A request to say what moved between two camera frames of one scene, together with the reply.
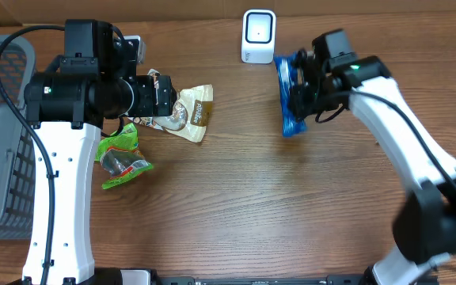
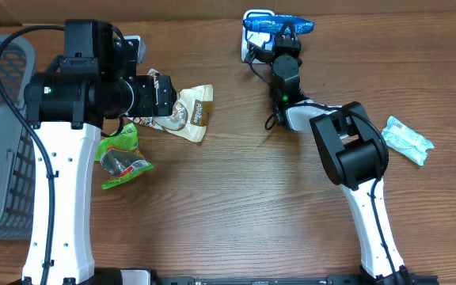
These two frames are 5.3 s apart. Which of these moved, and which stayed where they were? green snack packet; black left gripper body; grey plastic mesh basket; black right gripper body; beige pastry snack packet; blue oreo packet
Moved: black right gripper body; blue oreo packet
Stayed: grey plastic mesh basket; beige pastry snack packet; green snack packet; black left gripper body
